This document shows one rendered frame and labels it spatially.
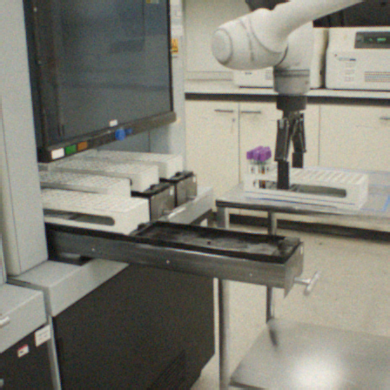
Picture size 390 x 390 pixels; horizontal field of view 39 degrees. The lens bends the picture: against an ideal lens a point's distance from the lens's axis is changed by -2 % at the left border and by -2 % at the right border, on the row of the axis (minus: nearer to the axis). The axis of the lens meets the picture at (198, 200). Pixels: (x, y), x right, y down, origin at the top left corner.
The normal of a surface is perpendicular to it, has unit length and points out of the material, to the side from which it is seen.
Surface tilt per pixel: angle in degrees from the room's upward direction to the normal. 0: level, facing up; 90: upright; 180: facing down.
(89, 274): 90
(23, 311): 90
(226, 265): 90
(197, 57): 90
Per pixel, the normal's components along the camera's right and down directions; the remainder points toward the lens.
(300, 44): 0.60, 0.24
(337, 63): -0.41, 0.26
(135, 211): 0.91, 0.10
